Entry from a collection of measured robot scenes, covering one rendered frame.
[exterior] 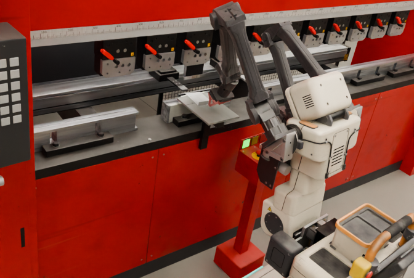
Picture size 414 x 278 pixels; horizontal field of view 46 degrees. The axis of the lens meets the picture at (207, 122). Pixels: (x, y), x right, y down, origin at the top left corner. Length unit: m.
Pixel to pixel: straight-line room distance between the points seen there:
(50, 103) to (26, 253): 0.68
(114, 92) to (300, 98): 1.02
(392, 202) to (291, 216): 1.91
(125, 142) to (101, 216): 0.37
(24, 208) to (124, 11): 0.85
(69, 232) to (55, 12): 0.98
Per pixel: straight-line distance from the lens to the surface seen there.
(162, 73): 2.52
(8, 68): 1.28
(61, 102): 2.37
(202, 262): 2.91
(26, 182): 1.91
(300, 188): 2.02
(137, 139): 2.23
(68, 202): 2.19
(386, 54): 4.20
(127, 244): 2.55
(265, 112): 1.79
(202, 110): 2.27
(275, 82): 2.78
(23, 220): 2.02
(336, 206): 3.61
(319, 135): 1.79
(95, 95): 2.43
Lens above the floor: 2.06
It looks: 29 degrees down
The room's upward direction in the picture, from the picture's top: 10 degrees clockwise
